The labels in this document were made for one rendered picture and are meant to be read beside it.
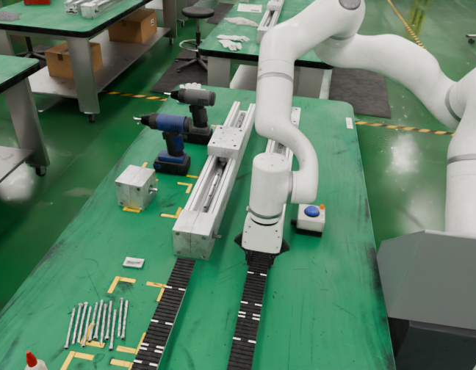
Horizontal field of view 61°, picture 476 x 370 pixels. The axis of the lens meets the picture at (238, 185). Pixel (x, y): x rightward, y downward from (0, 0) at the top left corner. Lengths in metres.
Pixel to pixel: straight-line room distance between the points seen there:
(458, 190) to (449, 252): 0.16
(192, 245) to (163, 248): 0.11
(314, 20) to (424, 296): 0.70
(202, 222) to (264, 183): 0.28
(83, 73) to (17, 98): 0.82
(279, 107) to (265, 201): 0.22
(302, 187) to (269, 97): 0.23
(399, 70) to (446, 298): 0.56
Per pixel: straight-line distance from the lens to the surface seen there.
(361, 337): 1.05
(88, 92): 3.49
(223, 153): 1.40
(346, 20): 1.04
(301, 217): 1.22
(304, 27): 1.06
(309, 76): 2.87
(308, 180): 0.93
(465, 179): 1.06
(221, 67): 2.92
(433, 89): 1.16
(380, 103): 4.33
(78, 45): 3.38
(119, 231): 1.25
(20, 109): 2.78
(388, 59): 1.10
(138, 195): 1.28
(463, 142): 1.09
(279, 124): 0.95
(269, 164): 0.89
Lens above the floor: 1.60
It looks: 35 degrees down
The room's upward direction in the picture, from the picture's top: 4 degrees clockwise
